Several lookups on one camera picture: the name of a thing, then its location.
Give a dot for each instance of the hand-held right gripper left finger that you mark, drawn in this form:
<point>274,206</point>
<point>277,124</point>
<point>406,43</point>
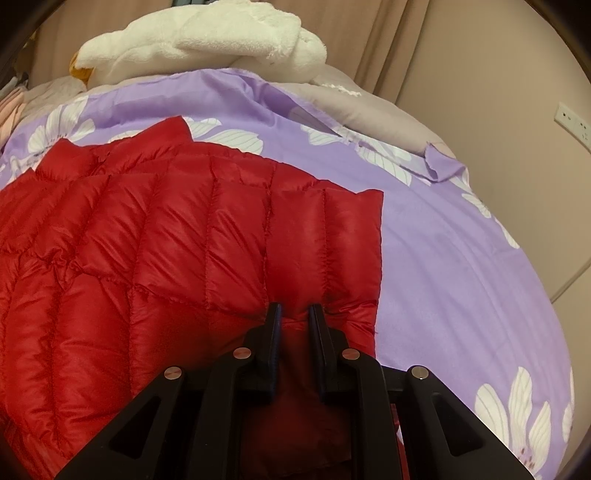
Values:
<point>276,351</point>

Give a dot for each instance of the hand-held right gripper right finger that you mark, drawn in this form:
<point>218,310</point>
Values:
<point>323,362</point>

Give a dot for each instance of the red down jacket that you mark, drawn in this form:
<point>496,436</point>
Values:
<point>152,240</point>

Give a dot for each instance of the purple floral bed sheet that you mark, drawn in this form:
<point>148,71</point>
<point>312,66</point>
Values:
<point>438,258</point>

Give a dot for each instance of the grey pillow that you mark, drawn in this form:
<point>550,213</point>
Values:
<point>351,106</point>

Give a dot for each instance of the white plush duck toy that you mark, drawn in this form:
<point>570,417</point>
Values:
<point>194,37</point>

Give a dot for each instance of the beige curtain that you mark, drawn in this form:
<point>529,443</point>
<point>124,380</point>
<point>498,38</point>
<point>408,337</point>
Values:
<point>369,32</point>

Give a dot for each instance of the light grey blanket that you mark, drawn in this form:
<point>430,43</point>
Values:
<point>51,94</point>

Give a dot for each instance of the pink garment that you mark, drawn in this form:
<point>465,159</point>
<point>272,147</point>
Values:
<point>10,115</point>

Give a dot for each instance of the white wall socket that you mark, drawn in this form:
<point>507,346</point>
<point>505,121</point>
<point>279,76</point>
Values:
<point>575,123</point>

